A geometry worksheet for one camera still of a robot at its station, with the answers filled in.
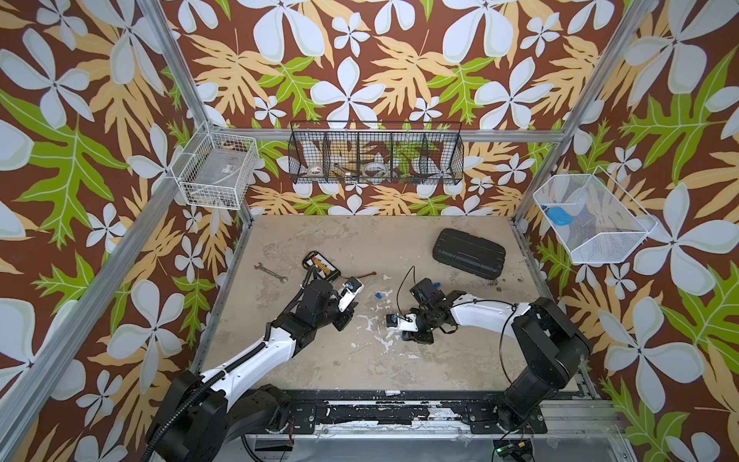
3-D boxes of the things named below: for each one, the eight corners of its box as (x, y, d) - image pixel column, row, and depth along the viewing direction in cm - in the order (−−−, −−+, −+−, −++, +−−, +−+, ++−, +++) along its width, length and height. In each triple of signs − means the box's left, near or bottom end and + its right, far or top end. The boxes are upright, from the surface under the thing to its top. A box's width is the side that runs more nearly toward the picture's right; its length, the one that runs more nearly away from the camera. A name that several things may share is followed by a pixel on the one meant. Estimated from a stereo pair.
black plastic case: (426, 261, 109) (429, 250, 104) (437, 235, 118) (441, 224, 112) (495, 285, 102) (502, 275, 97) (501, 256, 111) (508, 245, 105)
